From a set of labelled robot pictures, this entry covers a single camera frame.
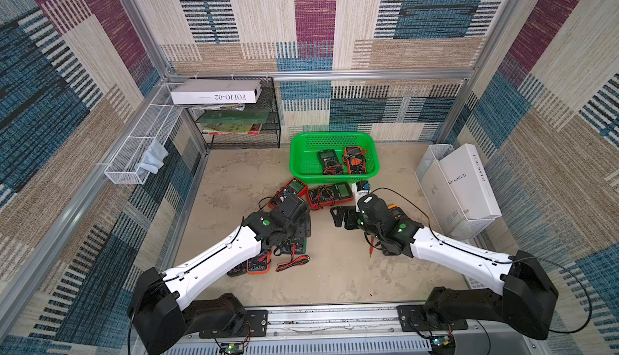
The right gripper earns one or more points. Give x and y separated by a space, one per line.
348 217

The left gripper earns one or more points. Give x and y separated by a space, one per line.
303 226

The green DT9205A multimeter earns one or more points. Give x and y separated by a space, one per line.
294 245

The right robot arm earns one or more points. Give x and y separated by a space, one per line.
516 289

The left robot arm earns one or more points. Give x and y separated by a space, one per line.
165 306

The red ANENG multimeter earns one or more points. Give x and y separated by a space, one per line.
329 195

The yellow multimeter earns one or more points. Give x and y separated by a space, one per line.
395 211

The green plastic basket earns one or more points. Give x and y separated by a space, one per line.
306 165

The orange Victor multimeter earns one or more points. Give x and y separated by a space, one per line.
260 264

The small black multimeter left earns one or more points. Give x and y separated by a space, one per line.
238 270

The red probe on table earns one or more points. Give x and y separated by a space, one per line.
370 247

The red black test leads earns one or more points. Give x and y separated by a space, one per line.
298 261

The white open file box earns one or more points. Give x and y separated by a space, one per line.
443 203

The green book on shelf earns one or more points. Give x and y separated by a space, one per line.
227 122

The white box upright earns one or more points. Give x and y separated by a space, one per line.
465 173

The white FOLIO box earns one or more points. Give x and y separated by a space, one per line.
216 91

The light blue cloth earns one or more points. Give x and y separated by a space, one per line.
152 159

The black wire shelf rack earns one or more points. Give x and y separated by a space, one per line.
269 136

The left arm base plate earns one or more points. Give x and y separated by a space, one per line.
255 324

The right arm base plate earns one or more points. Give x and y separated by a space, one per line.
411 319

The white wire wall basket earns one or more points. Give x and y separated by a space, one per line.
156 122

